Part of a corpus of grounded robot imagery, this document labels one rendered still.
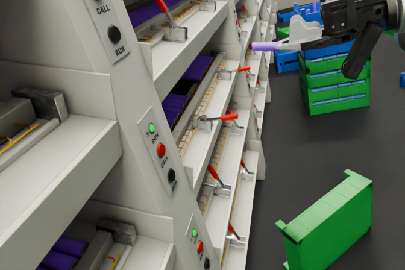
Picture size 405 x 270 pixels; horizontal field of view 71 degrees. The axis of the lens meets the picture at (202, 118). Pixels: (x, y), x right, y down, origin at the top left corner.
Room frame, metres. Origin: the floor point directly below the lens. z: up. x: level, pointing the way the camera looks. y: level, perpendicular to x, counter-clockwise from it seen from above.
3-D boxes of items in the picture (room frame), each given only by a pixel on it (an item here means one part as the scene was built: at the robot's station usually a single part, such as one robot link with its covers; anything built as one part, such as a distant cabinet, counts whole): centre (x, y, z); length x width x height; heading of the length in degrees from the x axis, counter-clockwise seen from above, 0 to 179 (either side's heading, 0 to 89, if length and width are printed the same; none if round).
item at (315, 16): (1.35, -0.73, 0.52); 0.30 x 0.20 x 0.08; 76
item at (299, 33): (0.55, -0.23, 0.68); 0.09 x 0.03 x 0.06; 71
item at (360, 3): (0.53, -0.33, 0.69); 0.12 x 0.08 x 0.09; 67
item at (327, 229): (0.55, -0.26, 0.10); 0.30 x 0.08 x 0.20; 113
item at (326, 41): (0.53, -0.27, 0.66); 0.09 x 0.05 x 0.02; 71
